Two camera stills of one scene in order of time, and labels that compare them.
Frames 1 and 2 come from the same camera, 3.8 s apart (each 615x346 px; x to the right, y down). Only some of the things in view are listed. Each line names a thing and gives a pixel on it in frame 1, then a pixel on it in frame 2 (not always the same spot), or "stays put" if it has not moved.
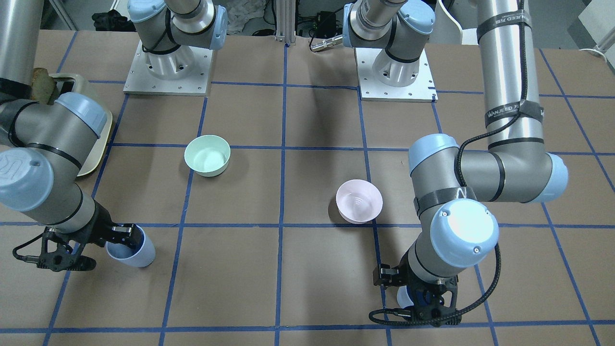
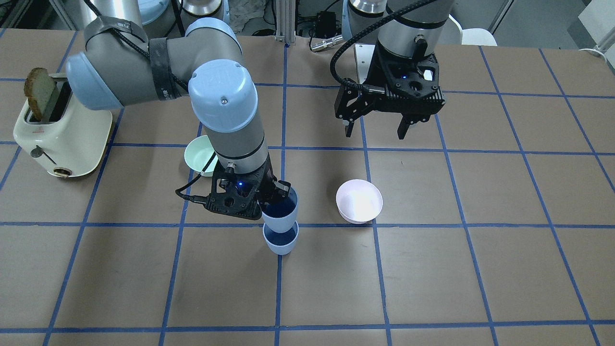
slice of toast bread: x=43 y=86 stays put
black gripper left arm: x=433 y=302 → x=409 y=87
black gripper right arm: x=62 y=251 → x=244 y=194
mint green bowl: x=208 y=155 stays put
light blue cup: x=403 y=298 → x=281 y=243
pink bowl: x=359 y=201 stays put
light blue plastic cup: x=143 y=254 → x=280 y=215
